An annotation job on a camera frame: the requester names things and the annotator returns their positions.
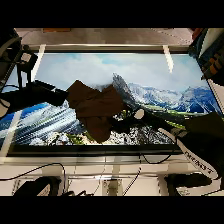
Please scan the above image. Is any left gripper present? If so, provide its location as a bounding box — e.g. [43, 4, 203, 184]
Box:
[32, 79, 70, 108]

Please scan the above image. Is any heap of clothes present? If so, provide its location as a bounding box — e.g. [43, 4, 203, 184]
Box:
[187, 28, 224, 87]

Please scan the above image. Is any black cable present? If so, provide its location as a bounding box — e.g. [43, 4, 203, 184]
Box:
[0, 162, 67, 194]
[138, 151, 176, 165]
[121, 165, 143, 197]

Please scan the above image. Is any brown garment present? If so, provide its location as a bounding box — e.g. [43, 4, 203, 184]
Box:
[65, 79, 130, 144]

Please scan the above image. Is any silver frame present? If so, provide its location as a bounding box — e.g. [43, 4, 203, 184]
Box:
[0, 153, 224, 197]

